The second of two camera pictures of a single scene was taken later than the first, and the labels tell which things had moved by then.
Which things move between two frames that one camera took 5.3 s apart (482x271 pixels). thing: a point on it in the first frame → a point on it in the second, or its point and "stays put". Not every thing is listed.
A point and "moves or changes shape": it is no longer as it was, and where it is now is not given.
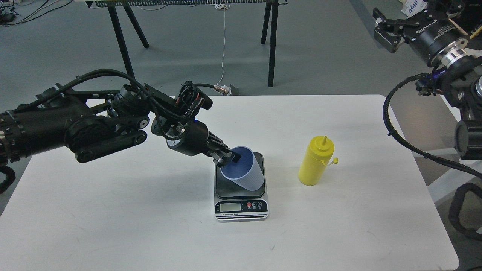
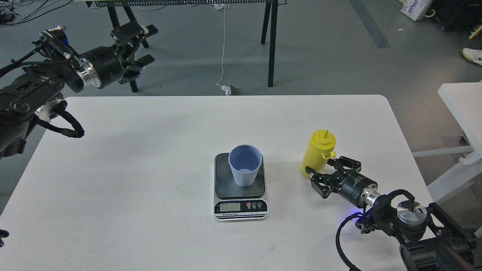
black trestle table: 124,5 stays put
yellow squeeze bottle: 317,156 moves or changes shape
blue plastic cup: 246,172 moves or changes shape
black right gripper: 433,37 → 353,186
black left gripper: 195,141 → 105,62
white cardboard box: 411,7 stays put
